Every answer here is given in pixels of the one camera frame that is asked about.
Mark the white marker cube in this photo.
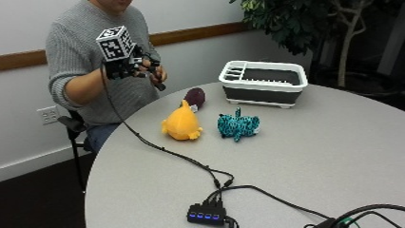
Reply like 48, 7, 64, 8
95, 25, 139, 62

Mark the purple plush toy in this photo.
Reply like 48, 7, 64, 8
183, 86, 208, 111

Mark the yellow plush toy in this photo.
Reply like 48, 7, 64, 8
161, 99, 204, 142

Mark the the person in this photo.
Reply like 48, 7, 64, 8
44, 0, 169, 156

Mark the teal patterned plush toy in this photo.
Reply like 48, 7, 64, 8
216, 106, 263, 143

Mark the white and black dish basin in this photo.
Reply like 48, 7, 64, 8
217, 60, 311, 109

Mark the black chair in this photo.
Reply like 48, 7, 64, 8
57, 109, 95, 195

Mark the green indoor tree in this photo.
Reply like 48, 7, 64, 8
228, 0, 405, 89

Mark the white baseboard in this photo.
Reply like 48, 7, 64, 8
0, 143, 93, 183

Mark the black hub with blue lights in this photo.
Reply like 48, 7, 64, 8
187, 202, 228, 227

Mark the wooden wall rail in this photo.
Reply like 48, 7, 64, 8
0, 21, 251, 72

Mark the black glove cable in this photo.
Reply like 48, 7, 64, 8
99, 66, 236, 191

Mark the white wall outlet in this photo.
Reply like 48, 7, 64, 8
36, 104, 63, 126

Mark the thin black hub cable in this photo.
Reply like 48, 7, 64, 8
216, 184, 336, 221

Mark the thick black cable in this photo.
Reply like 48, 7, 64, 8
303, 203, 405, 228

